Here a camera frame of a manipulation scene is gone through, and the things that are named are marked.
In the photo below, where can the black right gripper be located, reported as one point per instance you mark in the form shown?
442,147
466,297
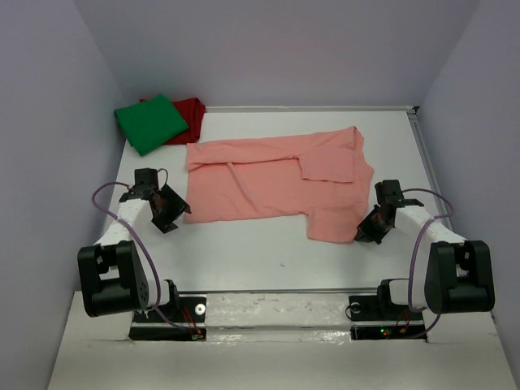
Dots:
366,233

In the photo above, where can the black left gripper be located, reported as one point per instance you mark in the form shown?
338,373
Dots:
177,206

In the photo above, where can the pink t shirt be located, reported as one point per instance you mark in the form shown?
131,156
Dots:
323,176

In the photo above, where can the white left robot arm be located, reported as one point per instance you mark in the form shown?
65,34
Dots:
117,273

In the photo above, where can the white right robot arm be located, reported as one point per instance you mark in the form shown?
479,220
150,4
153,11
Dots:
448,274

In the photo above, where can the green folded t shirt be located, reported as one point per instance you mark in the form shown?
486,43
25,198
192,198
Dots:
149,124

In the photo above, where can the red folded t shirt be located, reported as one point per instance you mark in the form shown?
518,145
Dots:
192,111

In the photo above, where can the white front cover board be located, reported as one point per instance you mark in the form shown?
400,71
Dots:
460,354

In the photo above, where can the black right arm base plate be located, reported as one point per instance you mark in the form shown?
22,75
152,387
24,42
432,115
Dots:
372,320

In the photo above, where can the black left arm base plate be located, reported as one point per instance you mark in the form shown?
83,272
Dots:
185,324

